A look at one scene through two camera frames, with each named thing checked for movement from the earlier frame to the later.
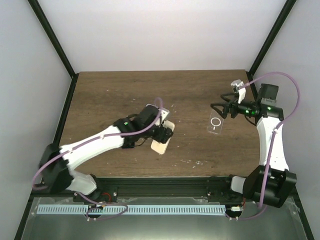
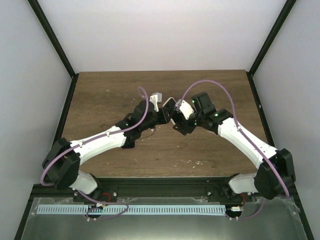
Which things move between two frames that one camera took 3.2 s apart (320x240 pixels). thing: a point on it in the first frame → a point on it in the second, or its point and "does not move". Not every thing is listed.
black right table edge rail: (293, 190) does not move
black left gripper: (163, 135) → (165, 117)
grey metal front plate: (267, 223) does not move
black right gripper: (232, 104) → (182, 126)
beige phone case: (160, 147) → (169, 105)
